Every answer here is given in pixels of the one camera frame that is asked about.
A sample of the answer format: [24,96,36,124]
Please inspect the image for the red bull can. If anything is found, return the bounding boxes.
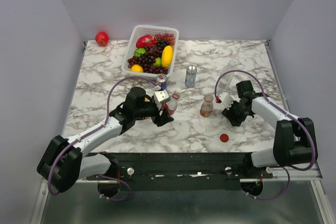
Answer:
[156,73,167,90]

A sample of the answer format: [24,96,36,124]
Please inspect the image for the black mounting base frame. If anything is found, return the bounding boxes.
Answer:
[86,152,274,192]

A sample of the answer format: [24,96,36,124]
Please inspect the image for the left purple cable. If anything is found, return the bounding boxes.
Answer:
[47,76,162,196]

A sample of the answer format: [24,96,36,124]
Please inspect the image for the red label clear bottle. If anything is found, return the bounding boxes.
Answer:
[166,91,180,115]

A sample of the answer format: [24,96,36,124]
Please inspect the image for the red dragon fruit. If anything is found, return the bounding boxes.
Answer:
[135,34,156,48]

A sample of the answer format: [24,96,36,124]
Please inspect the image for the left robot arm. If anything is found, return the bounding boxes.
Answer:
[37,87,173,193]

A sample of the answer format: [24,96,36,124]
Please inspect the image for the white plastic fruit basket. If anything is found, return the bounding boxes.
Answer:
[121,25,180,81]

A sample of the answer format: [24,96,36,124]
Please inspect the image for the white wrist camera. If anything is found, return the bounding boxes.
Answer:
[153,90,171,106]
[216,92,235,110]

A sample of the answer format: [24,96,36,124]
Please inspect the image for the large red bottle cap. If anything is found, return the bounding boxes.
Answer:
[219,134,229,143]

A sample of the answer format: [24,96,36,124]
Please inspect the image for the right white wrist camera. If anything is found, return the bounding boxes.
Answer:
[216,92,235,110]

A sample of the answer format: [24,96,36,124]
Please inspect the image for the green apple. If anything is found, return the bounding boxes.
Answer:
[134,48,146,57]

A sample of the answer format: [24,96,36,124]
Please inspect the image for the dark purple grapes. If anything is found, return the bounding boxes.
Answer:
[127,43,170,74]

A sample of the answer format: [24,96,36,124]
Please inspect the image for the silver blue drink can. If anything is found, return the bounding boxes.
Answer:
[185,65,197,88]

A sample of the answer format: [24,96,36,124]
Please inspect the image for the yellow mango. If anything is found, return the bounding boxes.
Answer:
[161,46,173,68]

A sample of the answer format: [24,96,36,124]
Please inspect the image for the red grape bunch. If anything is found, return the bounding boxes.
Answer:
[154,33,175,46]

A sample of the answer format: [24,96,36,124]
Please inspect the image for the clear water bottle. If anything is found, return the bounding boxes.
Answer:
[217,65,235,93]

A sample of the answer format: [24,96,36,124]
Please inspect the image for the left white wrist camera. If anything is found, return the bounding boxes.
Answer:
[153,90,171,106]

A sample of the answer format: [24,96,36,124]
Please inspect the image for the orange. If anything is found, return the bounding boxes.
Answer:
[130,64,143,72]

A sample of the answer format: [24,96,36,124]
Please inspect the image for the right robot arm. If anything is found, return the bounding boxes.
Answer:
[216,81,318,168]

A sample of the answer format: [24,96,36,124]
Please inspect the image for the green lime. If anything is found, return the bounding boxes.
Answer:
[152,57,162,67]

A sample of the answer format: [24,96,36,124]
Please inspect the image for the red apple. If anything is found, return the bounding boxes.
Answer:
[95,31,109,47]

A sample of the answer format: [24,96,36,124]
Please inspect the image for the brown juice bottle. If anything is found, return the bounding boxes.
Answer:
[200,94,214,117]

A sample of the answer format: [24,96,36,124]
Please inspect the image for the clear bottle cap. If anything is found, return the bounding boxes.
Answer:
[227,60,236,68]

